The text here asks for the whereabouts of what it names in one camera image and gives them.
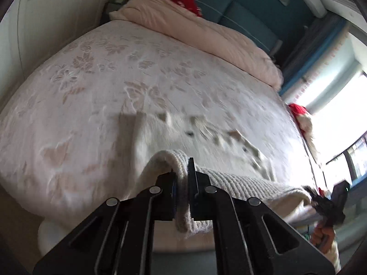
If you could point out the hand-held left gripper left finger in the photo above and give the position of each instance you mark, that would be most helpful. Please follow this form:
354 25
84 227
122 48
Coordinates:
173 190

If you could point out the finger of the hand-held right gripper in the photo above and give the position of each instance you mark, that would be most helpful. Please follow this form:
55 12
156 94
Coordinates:
311 193

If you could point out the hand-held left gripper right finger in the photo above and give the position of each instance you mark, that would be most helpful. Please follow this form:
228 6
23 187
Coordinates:
191 189

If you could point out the white fuzzy knit sweater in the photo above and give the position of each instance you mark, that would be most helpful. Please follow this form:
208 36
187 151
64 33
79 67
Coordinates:
243 184

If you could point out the person's right hand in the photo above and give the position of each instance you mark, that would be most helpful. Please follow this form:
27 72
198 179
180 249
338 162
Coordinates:
322 236

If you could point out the red cloth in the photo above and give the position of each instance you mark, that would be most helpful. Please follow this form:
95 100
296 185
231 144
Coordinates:
298 110

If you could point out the window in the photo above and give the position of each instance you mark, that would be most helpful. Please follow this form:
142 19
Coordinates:
338 97

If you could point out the pink floral bedspread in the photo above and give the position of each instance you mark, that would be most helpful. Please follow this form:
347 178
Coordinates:
100 91

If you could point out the folded pink quilt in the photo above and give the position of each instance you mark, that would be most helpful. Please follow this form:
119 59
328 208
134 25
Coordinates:
200 31

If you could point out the teal padded headboard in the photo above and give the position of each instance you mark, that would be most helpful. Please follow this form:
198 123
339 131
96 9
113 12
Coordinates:
252 17

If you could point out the dark nightstand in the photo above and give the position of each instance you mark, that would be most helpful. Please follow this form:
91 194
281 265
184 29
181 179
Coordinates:
114 5

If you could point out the white wardrobe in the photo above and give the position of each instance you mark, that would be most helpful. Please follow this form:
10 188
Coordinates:
57 14

